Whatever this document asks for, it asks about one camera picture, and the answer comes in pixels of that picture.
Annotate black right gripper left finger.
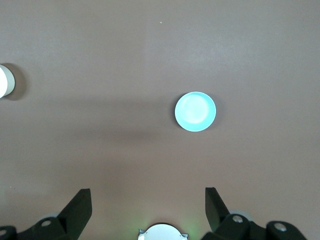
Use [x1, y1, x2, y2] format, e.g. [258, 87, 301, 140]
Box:
[0, 188, 93, 240]

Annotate light blue bowl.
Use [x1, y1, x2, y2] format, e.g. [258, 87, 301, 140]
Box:
[174, 91, 217, 133]

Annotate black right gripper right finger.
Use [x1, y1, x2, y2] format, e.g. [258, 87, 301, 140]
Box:
[201, 186, 307, 240]

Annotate brown table cover cloth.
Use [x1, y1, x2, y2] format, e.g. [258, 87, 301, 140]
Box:
[0, 0, 320, 240]

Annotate white bowl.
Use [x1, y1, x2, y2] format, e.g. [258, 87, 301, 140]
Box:
[0, 63, 16, 99]

